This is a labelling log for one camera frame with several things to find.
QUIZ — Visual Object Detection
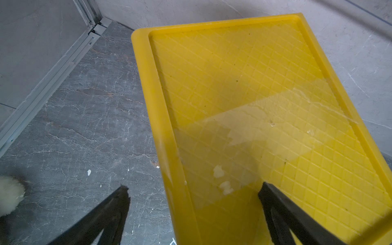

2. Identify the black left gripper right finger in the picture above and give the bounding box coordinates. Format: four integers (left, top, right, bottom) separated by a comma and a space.
258, 182, 344, 245

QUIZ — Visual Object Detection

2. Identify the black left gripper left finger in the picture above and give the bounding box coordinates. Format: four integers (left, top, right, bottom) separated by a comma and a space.
50, 185, 131, 245

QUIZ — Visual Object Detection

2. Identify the yellow drawer cabinet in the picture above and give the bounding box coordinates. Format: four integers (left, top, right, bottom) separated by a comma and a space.
131, 13, 392, 245

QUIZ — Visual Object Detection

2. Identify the white plush teddy bear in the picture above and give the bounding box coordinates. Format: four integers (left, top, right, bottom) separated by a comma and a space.
0, 176, 26, 217

